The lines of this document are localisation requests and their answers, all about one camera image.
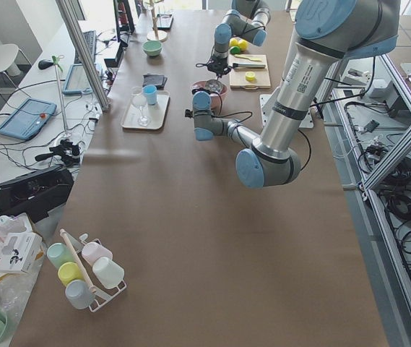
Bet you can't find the white cardboard box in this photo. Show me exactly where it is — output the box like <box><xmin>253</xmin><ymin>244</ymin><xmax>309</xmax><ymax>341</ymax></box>
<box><xmin>0</xmin><ymin>232</ymin><xmax>42</xmax><ymax>274</ymax></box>

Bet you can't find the beige serving tray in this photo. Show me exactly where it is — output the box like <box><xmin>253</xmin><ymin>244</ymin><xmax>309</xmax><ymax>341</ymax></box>
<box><xmin>121</xmin><ymin>90</ymin><xmax>170</xmax><ymax>130</ymax></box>

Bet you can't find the black keyboard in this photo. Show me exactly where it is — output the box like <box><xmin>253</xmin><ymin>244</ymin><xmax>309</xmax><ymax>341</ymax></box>
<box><xmin>82</xmin><ymin>30</ymin><xmax>97</xmax><ymax>62</ymax></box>

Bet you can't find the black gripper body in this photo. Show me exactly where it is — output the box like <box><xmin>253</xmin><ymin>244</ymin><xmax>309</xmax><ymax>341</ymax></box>
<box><xmin>195</xmin><ymin>55</ymin><xmax>232</xmax><ymax>75</ymax></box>

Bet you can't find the wooden cutting board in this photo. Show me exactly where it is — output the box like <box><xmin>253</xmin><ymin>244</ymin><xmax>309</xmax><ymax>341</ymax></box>
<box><xmin>228</xmin><ymin>54</ymin><xmax>271</xmax><ymax>89</ymax></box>

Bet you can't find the black monitor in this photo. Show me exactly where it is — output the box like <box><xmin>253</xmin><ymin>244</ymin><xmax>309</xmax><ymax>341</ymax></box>
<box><xmin>113</xmin><ymin>0</ymin><xmax>135</xmax><ymax>48</ymax></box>

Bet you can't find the aluminium frame post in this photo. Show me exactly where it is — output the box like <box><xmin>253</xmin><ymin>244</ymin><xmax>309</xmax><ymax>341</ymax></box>
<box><xmin>56</xmin><ymin>0</ymin><xmax>110</xmax><ymax>111</ymax></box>

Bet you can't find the grey upturned cup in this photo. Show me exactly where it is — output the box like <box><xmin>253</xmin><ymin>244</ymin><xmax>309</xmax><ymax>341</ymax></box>
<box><xmin>65</xmin><ymin>279</ymin><xmax>95</xmax><ymax>309</ymax></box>

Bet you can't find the yellow upturned cup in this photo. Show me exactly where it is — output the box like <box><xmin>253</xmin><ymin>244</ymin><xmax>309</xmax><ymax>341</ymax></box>
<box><xmin>58</xmin><ymin>262</ymin><xmax>83</xmax><ymax>286</ymax></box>

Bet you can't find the green upturned cup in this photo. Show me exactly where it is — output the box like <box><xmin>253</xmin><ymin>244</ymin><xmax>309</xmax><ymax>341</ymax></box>
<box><xmin>46</xmin><ymin>242</ymin><xmax>74</xmax><ymax>270</ymax></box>

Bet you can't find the pink bowl of ice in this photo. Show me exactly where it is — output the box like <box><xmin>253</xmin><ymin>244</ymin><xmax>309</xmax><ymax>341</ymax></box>
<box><xmin>191</xmin><ymin>80</ymin><xmax>228</xmax><ymax>111</ymax></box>

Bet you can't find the white upturned cup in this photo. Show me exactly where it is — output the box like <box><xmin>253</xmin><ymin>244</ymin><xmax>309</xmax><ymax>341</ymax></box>
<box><xmin>92</xmin><ymin>257</ymin><xmax>125</xmax><ymax>289</ymax></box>

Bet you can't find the yellow lemon near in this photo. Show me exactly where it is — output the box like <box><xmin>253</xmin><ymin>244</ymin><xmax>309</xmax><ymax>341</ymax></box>
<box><xmin>238</xmin><ymin>39</ymin><xmax>248</xmax><ymax>51</ymax></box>

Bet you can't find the blue cup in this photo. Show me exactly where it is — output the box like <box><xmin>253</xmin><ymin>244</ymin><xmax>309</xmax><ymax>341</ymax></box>
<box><xmin>142</xmin><ymin>85</ymin><xmax>157</xmax><ymax>106</ymax></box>

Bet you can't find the half lemon slice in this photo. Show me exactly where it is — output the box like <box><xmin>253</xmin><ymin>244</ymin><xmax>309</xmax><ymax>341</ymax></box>
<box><xmin>245</xmin><ymin>71</ymin><xmax>256</xmax><ymax>82</ymax></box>

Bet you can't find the knife on board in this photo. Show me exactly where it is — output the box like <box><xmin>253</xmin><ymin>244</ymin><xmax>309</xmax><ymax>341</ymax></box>
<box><xmin>232</xmin><ymin>62</ymin><xmax>266</xmax><ymax>69</ymax></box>

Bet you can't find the teach pendant near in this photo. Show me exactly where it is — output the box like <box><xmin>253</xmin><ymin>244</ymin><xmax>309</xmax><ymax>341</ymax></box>
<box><xmin>0</xmin><ymin>98</ymin><xmax>57</xmax><ymax>140</ymax></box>

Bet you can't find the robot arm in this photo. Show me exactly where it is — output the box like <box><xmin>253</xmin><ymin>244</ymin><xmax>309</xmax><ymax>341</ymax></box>
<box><xmin>192</xmin><ymin>1</ymin><xmax>400</xmax><ymax>188</ymax></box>
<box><xmin>196</xmin><ymin>0</ymin><xmax>271</xmax><ymax>78</ymax></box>

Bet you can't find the grey folded cloth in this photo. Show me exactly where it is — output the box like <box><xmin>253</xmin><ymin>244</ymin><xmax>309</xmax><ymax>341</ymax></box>
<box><xmin>142</xmin><ymin>74</ymin><xmax>168</xmax><ymax>90</ymax></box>

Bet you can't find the yellow lemon far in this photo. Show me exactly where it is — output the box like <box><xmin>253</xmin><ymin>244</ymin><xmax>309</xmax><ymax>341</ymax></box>
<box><xmin>229</xmin><ymin>38</ymin><xmax>239</xmax><ymax>48</ymax></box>

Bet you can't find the clear wine glass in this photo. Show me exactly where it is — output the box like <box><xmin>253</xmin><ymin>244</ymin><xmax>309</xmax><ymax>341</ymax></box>
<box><xmin>131</xmin><ymin>86</ymin><xmax>150</xmax><ymax>127</ymax></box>

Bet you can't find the pink upturned cup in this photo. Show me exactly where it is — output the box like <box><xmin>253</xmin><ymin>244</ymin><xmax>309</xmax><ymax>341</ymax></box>
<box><xmin>82</xmin><ymin>241</ymin><xmax>113</xmax><ymax>266</ymax></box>

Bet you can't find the teach pendant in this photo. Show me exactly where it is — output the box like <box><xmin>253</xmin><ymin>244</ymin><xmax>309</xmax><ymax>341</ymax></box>
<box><xmin>0</xmin><ymin>98</ymin><xmax>57</xmax><ymax>140</ymax></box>
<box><xmin>62</xmin><ymin>64</ymin><xmax>92</xmax><ymax>95</ymax></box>

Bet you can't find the white cup rack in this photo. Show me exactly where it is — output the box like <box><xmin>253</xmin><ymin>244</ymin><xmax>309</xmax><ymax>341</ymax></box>
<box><xmin>59</xmin><ymin>229</ymin><xmax>128</xmax><ymax>313</ymax></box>

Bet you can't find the yellow lemon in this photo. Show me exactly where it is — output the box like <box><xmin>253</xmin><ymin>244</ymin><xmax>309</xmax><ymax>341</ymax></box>
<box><xmin>229</xmin><ymin>38</ymin><xmax>239</xmax><ymax>48</ymax></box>
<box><xmin>238</xmin><ymin>39</ymin><xmax>248</xmax><ymax>51</ymax></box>

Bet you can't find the teach pendant far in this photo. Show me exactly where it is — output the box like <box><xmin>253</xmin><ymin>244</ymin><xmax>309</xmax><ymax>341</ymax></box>
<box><xmin>62</xmin><ymin>64</ymin><xmax>92</xmax><ymax>95</ymax></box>

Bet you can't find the green bowl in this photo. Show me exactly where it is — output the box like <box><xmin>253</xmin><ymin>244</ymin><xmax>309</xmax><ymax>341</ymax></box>
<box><xmin>142</xmin><ymin>40</ymin><xmax>163</xmax><ymax>57</ymax></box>

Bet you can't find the wooden glass stand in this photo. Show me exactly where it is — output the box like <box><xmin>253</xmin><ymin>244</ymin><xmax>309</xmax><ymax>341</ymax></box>
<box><xmin>143</xmin><ymin>0</ymin><xmax>168</xmax><ymax>42</ymax></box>

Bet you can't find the green lime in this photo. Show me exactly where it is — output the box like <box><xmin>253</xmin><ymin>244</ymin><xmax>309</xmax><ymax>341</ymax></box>
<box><xmin>230</xmin><ymin>46</ymin><xmax>241</xmax><ymax>55</ymax></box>

